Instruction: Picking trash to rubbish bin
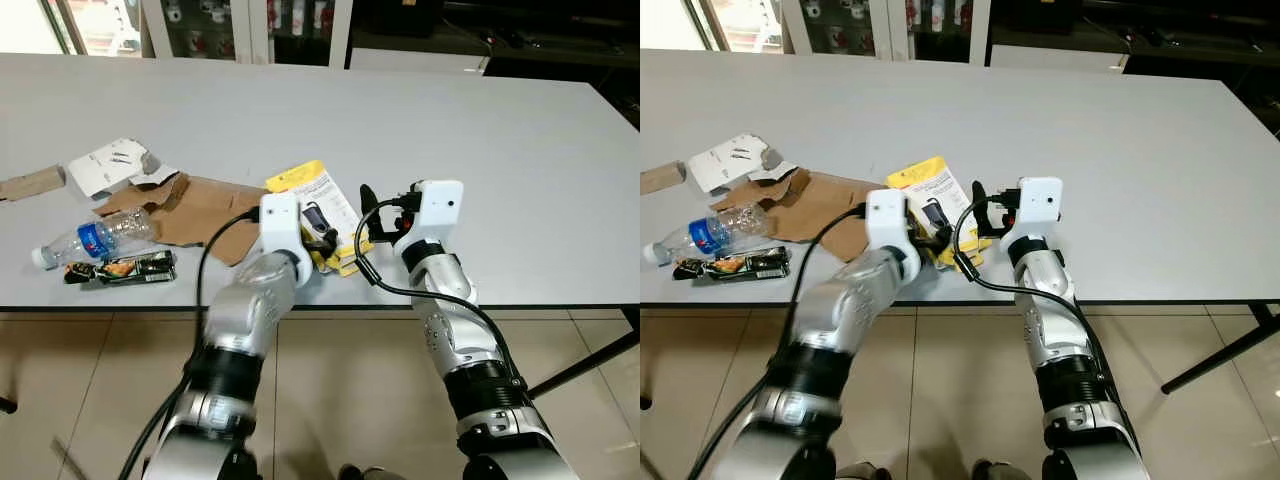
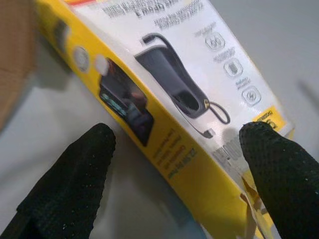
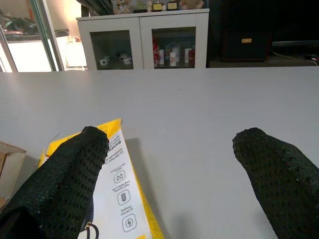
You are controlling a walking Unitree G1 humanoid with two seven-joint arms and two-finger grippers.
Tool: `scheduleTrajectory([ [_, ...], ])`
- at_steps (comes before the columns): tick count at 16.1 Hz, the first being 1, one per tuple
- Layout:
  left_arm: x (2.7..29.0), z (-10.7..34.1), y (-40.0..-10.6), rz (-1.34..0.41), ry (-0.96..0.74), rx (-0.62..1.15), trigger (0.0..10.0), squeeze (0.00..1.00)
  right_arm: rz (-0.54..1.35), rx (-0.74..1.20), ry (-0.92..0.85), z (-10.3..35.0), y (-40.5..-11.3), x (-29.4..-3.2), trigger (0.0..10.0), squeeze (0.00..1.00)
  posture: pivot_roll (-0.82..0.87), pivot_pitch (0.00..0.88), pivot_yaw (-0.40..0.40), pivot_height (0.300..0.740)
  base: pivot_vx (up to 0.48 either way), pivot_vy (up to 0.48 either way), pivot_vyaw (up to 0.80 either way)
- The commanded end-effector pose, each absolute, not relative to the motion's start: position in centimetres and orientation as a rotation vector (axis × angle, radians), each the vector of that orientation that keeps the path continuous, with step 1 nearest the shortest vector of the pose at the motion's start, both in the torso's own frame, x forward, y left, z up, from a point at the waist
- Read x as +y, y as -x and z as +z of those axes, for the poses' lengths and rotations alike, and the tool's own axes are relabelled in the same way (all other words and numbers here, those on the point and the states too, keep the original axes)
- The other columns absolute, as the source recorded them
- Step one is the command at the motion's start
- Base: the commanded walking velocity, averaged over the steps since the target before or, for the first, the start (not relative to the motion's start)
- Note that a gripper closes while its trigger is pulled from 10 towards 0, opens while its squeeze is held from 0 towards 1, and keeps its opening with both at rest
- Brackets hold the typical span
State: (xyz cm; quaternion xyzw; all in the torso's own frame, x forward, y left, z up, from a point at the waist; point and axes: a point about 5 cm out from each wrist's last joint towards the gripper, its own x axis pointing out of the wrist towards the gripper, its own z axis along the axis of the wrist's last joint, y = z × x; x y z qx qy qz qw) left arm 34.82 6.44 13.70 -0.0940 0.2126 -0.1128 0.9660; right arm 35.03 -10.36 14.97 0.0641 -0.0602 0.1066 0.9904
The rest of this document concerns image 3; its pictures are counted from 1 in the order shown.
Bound brown cardboard box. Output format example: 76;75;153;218
0;141;27;210

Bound brown teddy bear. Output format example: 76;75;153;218
179;0;205;10

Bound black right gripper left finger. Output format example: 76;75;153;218
0;125;110;239

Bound yellow white product box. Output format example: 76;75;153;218
38;118;164;239

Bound beige teddy bear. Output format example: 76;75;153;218
113;0;132;14

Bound white glass-door cabinet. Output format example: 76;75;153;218
76;8;210;71

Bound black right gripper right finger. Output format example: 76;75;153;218
232;127;319;239

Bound metal glass door frame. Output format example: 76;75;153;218
29;0;66;72

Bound dark wooden speaker cabinet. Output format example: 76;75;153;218
221;0;273;62

